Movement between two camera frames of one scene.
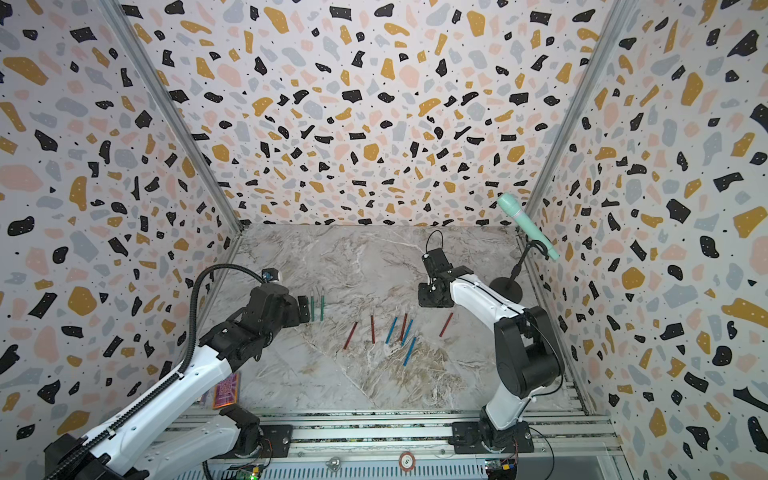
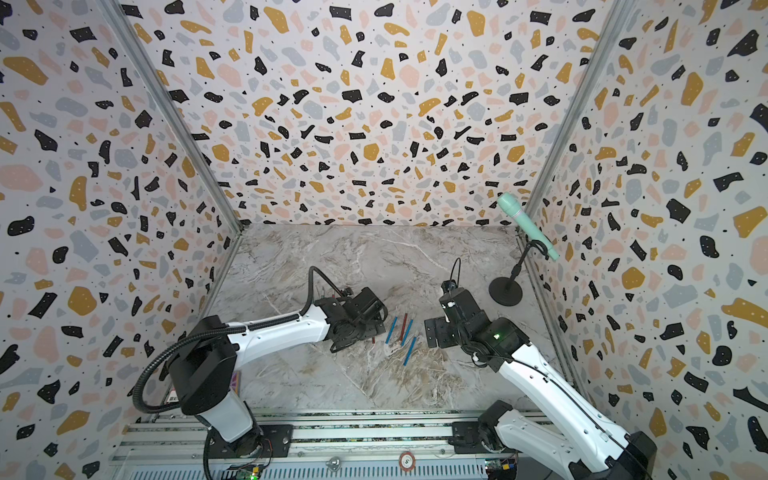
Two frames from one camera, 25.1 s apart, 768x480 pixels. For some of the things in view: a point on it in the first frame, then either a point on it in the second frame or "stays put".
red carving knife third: (404, 326) stays put
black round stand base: (509, 287) stays put
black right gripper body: (431, 297) -> (448, 333)
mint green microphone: (512, 207) stays put
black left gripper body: (293, 318) -> (369, 330)
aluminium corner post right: (575, 112) stays put
